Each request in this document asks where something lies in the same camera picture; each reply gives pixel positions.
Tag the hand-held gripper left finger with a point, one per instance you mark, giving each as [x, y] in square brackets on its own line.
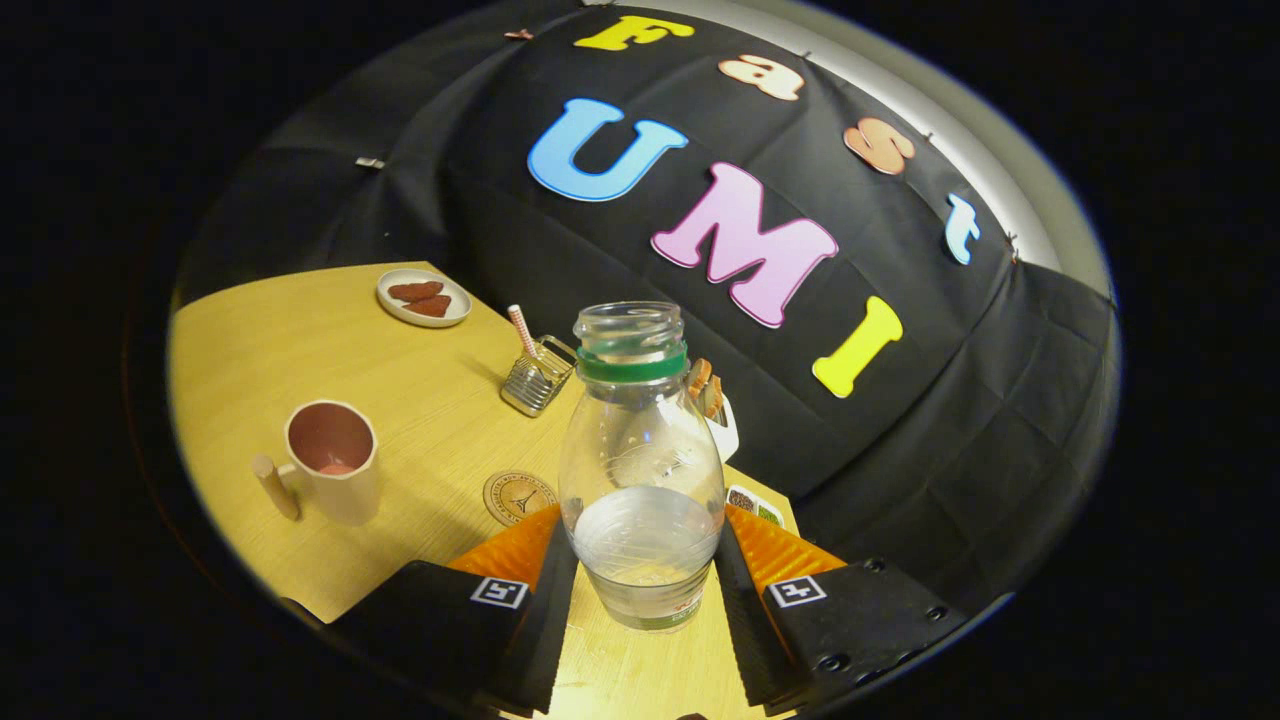
[545, 640]

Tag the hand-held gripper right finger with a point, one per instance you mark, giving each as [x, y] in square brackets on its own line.
[745, 630]

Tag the round wooden coaster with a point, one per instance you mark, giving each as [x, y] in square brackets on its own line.
[510, 497]

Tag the clear plastic juice bottle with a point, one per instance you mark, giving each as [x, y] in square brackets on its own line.
[640, 450]

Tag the white divided bean dish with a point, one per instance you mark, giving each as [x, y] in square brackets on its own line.
[765, 510]

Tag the white toaster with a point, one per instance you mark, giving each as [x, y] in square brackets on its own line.
[727, 435]

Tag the toasted bread slice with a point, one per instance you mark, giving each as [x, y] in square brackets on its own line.
[698, 375]
[714, 395]

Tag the red striped paper straw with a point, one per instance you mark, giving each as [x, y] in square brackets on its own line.
[522, 328]

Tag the brown sausage piece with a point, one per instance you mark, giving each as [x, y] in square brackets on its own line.
[415, 291]
[430, 307]

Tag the small white round plate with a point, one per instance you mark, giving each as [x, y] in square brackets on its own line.
[395, 308]

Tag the wooden table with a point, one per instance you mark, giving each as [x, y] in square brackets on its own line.
[300, 360]

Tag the black backdrop cloth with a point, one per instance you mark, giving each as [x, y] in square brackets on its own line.
[620, 260]

